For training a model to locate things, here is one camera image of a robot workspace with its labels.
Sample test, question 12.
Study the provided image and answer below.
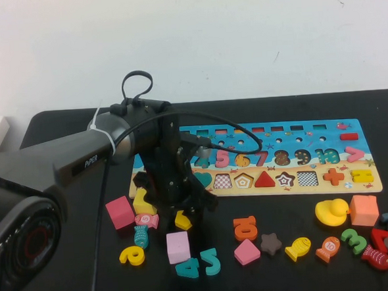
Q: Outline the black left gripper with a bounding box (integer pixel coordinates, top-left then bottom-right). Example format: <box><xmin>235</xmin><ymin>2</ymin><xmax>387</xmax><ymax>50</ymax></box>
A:
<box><xmin>128</xmin><ymin>113</ymin><xmax>220</xmax><ymax>238</ymax></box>

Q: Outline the yellow pentagon piece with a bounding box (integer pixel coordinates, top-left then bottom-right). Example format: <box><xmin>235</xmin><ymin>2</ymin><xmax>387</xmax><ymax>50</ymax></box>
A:
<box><xmin>174</xmin><ymin>209</ymin><xmax>194</xmax><ymax>232</ymax></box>

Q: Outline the pink fish piece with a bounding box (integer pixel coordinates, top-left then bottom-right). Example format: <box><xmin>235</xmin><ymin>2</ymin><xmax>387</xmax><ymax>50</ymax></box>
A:
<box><xmin>134</xmin><ymin>212</ymin><xmax>161</xmax><ymax>231</ymax></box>

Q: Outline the teal heart piece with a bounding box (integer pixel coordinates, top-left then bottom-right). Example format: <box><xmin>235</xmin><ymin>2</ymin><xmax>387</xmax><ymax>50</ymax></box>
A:
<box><xmin>193</xmin><ymin>171</ymin><xmax>214</xmax><ymax>189</ymax></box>

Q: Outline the teal fish piece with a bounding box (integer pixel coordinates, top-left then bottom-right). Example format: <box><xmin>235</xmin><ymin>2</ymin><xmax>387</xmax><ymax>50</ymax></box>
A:
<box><xmin>132</xmin><ymin>224</ymin><xmax>151</xmax><ymax>250</ymax></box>

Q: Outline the teal number four piece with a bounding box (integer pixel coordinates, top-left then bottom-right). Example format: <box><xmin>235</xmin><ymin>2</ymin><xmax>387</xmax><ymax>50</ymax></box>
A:
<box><xmin>174</xmin><ymin>257</ymin><xmax>201</xmax><ymax>280</ymax></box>

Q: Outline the teal number two piece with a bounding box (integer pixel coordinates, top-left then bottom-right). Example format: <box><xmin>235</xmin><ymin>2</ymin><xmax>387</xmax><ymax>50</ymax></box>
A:
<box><xmin>199</xmin><ymin>247</ymin><xmax>222</xmax><ymax>277</ymax></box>

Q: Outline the yellow number nine piece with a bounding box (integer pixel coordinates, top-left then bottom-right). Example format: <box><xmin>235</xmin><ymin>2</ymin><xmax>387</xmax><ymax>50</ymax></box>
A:
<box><xmin>118</xmin><ymin>245</ymin><xmax>147</xmax><ymax>267</ymax></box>

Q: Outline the orange number ten piece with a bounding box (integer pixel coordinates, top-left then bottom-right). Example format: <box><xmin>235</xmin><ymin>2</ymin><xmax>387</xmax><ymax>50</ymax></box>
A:
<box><xmin>232</xmin><ymin>215</ymin><xmax>258</xmax><ymax>243</ymax></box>

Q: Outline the pink number five piece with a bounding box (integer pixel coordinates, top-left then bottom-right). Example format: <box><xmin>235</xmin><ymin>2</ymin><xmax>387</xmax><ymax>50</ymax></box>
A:
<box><xmin>214</xmin><ymin>149</ymin><xmax>231</xmax><ymax>169</ymax></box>

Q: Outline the pink diamond piece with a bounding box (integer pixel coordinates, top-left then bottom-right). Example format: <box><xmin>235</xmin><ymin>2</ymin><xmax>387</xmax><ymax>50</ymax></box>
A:
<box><xmin>233</xmin><ymin>238</ymin><xmax>262</xmax><ymax>266</ymax></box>

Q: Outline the red triangle piece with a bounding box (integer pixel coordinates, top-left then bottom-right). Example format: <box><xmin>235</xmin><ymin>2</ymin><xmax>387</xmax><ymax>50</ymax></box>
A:
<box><xmin>254</xmin><ymin>169</ymin><xmax>277</xmax><ymax>188</ymax></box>

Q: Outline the brown star piece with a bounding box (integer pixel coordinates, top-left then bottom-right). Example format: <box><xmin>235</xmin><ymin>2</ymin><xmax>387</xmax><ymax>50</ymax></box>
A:
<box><xmin>259</xmin><ymin>232</ymin><xmax>283</xmax><ymax>257</ymax></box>

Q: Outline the yellow fish piece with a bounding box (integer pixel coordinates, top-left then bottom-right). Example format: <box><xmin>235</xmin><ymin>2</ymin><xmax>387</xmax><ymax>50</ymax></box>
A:
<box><xmin>283</xmin><ymin>236</ymin><xmax>313</xmax><ymax>263</ymax></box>

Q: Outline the orange fish piece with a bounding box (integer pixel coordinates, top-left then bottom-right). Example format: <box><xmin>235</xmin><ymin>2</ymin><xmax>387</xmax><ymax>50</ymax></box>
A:
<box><xmin>314</xmin><ymin>236</ymin><xmax>342</xmax><ymax>265</ymax></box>

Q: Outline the colourful wooden puzzle board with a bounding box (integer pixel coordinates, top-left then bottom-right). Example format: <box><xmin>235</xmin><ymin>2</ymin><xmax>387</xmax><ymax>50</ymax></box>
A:
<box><xmin>124</xmin><ymin>114</ymin><xmax>384</xmax><ymax>208</ymax></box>

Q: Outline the orange plus sign piece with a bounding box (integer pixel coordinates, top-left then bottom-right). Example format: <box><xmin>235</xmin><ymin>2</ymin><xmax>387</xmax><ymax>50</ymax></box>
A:
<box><xmin>322</xmin><ymin>167</ymin><xmax>346</xmax><ymax>188</ymax></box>

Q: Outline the green number three piece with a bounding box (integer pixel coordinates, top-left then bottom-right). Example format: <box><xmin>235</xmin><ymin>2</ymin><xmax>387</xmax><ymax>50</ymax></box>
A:
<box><xmin>339</xmin><ymin>227</ymin><xmax>368</xmax><ymax>256</ymax></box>

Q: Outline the yellow equals sign piece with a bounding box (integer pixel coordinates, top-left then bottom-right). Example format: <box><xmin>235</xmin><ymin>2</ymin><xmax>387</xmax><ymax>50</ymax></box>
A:
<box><xmin>351</xmin><ymin>169</ymin><xmax>374</xmax><ymax>186</ymax></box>

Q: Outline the pink greater-than sign piece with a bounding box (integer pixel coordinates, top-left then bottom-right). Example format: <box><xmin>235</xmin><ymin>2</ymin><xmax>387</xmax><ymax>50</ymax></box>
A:
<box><xmin>345</xmin><ymin>145</ymin><xmax>365</xmax><ymax>163</ymax></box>

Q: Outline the red number seven piece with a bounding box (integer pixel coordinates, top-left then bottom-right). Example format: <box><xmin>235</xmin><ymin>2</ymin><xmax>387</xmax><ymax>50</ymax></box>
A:
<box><xmin>369</xmin><ymin>227</ymin><xmax>388</xmax><ymax>255</ymax></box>

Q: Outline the red fish piece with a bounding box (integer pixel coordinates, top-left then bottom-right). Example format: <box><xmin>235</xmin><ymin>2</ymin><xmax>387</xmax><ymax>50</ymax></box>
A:
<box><xmin>360</xmin><ymin>243</ymin><xmax>388</xmax><ymax>273</ymax></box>

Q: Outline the light pink cube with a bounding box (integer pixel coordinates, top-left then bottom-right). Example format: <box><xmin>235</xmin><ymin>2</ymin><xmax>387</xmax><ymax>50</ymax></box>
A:
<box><xmin>165</xmin><ymin>230</ymin><xmax>192</xmax><ymax>265</ymax></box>

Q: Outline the yellow cube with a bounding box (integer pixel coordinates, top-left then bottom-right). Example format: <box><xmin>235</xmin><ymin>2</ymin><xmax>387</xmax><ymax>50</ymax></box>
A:
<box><xmin>132</xmin><ymin>188</ymin><xmax>158</xmax><ymax>217</ymax></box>

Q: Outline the dark pink cube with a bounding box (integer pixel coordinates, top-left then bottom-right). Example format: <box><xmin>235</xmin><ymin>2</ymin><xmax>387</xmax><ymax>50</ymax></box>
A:
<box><xmin>105</xmin><ymin>195</ymin><xmax>137</xmax><ymax>230</ymax></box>

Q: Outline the yellow rubber duck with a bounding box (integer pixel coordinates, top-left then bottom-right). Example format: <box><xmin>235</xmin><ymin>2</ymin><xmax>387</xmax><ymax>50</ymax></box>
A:
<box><xmin>314</xmin><ymin>198</ymin><xmax>352</xmax><ymax>228</ymax></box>

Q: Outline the salmon orange cube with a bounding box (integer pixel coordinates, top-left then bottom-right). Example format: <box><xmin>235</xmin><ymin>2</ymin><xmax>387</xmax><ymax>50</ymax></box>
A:
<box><xmin>349</xmin><ymin>193</ymin><xmax>381</xmax><ymax>228</ymax></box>

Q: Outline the white cable tie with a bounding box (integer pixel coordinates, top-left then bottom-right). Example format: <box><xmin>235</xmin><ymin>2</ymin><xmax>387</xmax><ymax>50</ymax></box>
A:
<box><xmin>86</xmin><ymin>99</ymin><xmax>117</xmax><ymax>157</ymax></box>

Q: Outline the black cable loop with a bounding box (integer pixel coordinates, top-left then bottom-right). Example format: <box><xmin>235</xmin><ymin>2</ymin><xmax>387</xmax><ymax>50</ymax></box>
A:
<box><xmin>120</xmin><ymin>70</ymin><xmax>155</xmax><ymax>104</ymax></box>

